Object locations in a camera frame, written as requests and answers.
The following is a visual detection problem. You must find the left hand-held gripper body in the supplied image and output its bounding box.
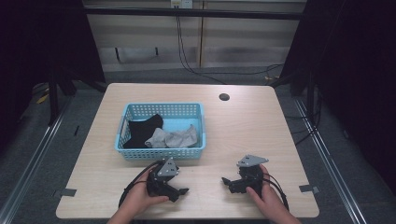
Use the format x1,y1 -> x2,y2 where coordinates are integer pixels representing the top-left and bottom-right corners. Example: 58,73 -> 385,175
146,157 -> 180,199

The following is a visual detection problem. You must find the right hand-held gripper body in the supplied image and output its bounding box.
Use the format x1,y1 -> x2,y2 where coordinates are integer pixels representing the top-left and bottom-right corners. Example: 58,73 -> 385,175
235,154 -> 270,194

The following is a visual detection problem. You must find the person's left hand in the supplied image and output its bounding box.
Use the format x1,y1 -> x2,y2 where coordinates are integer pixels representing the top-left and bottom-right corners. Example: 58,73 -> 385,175
119,176 -> 171,219

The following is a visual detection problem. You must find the person's right hand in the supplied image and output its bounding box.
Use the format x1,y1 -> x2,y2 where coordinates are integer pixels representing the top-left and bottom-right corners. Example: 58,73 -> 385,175
246,163 -> 291,219

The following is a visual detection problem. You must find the grey sock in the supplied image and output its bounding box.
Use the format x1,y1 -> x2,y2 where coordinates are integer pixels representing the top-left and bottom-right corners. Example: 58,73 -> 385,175
144,123 -> 200,149

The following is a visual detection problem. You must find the black sock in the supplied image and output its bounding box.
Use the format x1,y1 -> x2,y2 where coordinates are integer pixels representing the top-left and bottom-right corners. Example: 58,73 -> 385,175
122,113 -> 164,149

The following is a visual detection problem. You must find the grey tape strip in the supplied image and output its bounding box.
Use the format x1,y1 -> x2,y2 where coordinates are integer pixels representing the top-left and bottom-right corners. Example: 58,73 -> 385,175
298,184 -> 321,194
51,188 -> 78,199

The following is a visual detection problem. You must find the blue plastic basket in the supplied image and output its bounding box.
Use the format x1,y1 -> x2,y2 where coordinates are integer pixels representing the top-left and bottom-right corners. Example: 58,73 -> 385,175
114,102 -> 207,161

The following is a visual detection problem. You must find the black metal stand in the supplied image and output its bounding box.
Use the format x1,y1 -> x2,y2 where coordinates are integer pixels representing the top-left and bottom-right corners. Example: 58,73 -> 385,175
267,69 -> 321,129
47,69 -> 78,127

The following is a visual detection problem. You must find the dark curtain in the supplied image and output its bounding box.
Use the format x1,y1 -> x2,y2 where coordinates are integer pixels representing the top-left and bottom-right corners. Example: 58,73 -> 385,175
0,0 -> 106,153
279,0 -> 396,195

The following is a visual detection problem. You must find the left hand-held gripper cable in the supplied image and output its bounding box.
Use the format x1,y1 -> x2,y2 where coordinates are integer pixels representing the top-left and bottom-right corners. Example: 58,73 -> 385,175
118,160 -> 164,209

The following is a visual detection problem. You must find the hand-held gripper cable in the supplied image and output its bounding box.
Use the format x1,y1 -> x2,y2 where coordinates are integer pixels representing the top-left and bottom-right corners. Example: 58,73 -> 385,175
118,160 -> 164,209
262,172 -> 290,213

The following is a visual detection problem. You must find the right hand-held gripper cable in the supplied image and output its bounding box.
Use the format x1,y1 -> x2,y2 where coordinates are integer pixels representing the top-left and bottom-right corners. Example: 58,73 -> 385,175
262,172 -> 290,213

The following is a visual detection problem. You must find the metal floor rail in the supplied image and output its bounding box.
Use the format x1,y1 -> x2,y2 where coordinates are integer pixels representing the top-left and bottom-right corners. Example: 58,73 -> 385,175
292,97 -> 372,224
0,92 -> 74,224

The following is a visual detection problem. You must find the black wall cable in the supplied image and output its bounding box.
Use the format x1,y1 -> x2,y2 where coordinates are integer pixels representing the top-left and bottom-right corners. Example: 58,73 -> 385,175
175,14 -> 285,86

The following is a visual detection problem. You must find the black horizontal frame bar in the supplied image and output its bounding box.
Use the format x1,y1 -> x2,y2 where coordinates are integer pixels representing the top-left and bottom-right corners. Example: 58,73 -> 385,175
83,7 -> 305,21

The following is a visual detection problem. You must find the white wall power outlet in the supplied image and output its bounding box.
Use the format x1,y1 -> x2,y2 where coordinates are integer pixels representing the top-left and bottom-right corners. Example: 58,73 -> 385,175
169,0 -> 194,9

